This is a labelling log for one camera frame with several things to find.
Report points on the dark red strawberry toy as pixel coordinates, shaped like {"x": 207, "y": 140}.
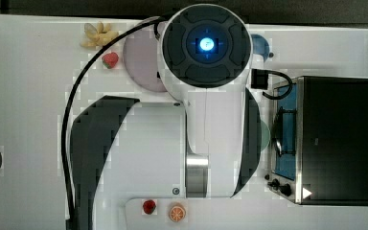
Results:
{"x": 149, "y": 206}

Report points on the grey round plate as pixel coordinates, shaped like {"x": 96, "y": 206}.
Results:
{"x": 140, "y": 59}

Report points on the black toaster oven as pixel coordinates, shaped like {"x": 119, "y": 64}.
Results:
{"x": 319, "y": 142}

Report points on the peeled banana toy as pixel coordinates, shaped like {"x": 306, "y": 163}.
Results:
{"x": 100, "y": 35}

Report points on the pink strawberry toy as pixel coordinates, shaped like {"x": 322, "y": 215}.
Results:
{"x": 110, "y": 60}

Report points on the orange slice toy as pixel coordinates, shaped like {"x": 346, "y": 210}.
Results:
{"x": 177, "y": 213}

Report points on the blue bowl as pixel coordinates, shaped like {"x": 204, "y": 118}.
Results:
{"x": 260, "y": 46}

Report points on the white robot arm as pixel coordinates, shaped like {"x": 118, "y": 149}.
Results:
{"x": 202, "y": 140}

